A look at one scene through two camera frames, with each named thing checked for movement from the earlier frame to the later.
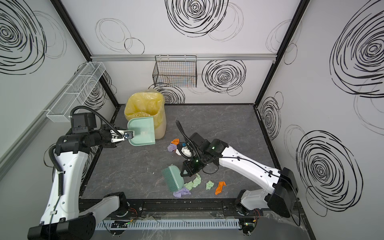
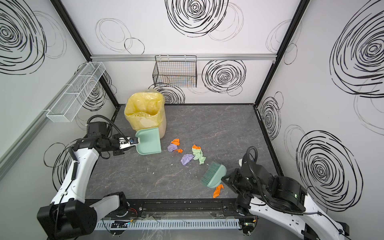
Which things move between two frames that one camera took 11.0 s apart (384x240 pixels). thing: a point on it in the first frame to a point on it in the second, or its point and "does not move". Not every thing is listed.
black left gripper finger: (120, 135) to (126, 141)
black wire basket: (177, 71) does not move
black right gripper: (188, 169) to (233, 177)
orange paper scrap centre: (175, 141) does not move
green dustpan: (144, 131) to (149, 141)
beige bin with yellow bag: (145, 104) does not move
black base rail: (177, 208) does not move
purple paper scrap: (171, 147) does not move
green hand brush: (173, 177) to (213, 175)
